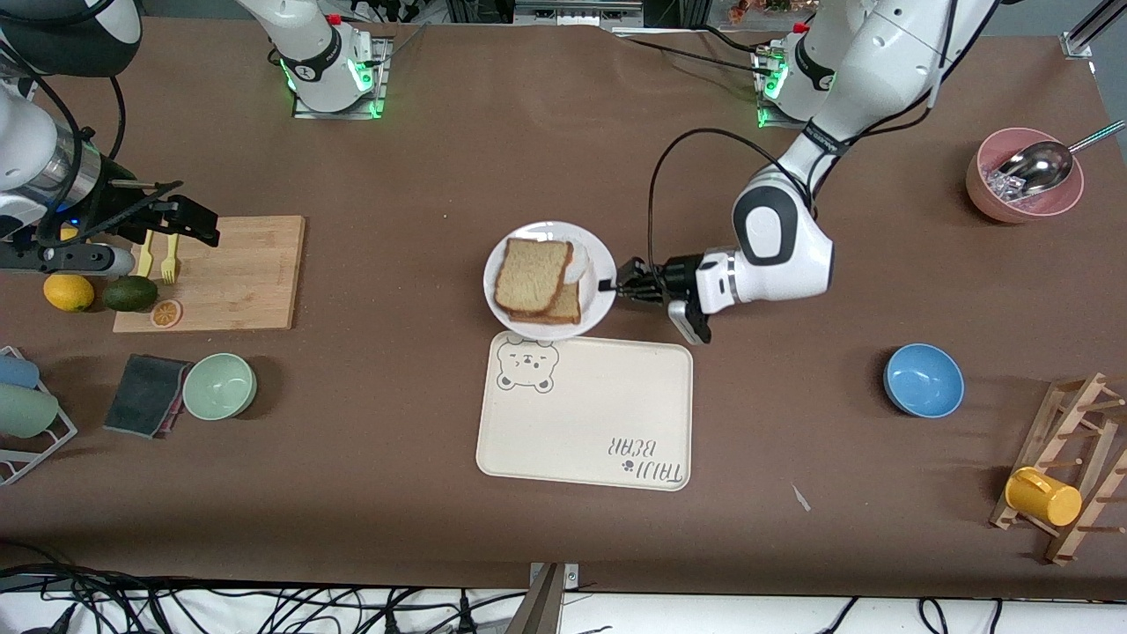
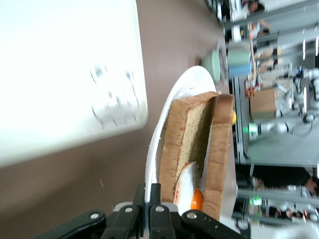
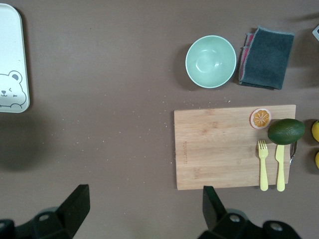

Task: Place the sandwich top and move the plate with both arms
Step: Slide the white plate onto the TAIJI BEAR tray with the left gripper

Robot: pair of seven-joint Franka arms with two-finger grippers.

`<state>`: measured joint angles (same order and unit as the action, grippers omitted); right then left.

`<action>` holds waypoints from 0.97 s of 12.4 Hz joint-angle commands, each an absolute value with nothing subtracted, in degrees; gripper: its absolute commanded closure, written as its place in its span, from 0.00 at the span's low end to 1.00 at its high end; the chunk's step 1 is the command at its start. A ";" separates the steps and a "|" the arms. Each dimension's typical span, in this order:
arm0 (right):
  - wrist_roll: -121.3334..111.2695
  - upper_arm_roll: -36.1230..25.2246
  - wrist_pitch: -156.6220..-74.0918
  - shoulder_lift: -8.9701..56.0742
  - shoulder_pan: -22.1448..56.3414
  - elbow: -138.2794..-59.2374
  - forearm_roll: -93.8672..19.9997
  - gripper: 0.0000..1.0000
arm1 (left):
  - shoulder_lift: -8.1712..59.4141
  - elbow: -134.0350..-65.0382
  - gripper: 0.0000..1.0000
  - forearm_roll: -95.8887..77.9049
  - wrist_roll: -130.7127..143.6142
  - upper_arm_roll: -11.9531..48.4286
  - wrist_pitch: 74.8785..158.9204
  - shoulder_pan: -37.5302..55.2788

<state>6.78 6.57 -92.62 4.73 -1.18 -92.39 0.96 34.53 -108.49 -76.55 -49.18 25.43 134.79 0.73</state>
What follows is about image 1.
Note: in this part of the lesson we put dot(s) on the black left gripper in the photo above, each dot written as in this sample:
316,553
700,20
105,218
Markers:
676,275

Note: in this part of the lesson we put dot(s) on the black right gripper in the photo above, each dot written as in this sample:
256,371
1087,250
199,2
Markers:
113,204

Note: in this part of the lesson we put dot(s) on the brown bread slice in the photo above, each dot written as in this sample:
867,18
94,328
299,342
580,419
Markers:
531,275
563,310

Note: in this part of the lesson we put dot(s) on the white round plate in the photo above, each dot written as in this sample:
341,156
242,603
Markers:
528,330

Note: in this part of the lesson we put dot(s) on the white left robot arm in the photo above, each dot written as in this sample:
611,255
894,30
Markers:
784,255

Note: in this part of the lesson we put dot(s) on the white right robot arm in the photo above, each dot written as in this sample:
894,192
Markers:
308,44

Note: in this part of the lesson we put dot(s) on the yellow plastic fork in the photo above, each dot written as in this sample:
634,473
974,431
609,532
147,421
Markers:
170,264

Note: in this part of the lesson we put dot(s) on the yellow plastic knife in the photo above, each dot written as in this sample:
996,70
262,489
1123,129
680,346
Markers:
144,260

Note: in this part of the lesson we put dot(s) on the toy fried egg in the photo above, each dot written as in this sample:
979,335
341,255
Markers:
581,264

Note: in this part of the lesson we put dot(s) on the dark green avocado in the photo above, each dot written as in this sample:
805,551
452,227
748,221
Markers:
130,294

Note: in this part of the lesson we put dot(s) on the wooden cutting board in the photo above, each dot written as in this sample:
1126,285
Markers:
238,282

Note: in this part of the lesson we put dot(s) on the toy orange slice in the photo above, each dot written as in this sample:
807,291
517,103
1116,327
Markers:
165,313

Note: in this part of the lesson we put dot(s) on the cream bear print tray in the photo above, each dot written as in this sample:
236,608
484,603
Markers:
581,414

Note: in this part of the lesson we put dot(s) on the pale green bowl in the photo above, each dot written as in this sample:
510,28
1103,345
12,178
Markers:
220,387

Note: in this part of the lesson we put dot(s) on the dark grey folded cloth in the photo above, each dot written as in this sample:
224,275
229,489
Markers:
141,396

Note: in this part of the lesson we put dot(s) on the pink folded cloth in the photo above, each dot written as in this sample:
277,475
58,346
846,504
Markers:
173,421

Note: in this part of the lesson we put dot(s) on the light blue cup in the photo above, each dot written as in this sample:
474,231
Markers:
16,372

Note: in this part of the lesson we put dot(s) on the pale green cup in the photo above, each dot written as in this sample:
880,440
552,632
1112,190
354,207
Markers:
25,412

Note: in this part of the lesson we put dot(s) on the small paper scrap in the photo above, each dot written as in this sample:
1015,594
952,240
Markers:
801,499

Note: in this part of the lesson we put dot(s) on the grey equipment box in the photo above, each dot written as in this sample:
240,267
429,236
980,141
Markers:
572,9

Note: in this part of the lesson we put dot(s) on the blue bowl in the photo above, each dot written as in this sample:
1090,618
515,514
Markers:
924,380

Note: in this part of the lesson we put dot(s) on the pink bowl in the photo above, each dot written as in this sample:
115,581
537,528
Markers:
990,207

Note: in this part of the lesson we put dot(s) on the clear ice pieces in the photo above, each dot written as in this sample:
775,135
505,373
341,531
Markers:
1004,183

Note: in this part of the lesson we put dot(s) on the metal scoop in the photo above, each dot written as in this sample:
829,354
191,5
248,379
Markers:
1039,167

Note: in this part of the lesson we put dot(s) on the wooden cup rack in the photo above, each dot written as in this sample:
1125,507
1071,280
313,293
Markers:
1037,458

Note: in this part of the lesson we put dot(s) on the yellow cup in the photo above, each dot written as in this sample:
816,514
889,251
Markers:
1048,502

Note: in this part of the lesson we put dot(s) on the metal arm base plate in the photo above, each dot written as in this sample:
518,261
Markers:
764,114
379,88

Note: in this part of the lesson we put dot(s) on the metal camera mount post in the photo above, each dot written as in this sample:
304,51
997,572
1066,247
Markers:
546,608

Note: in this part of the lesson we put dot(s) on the aluminium frame profile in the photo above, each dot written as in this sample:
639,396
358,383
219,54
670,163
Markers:
1079,40

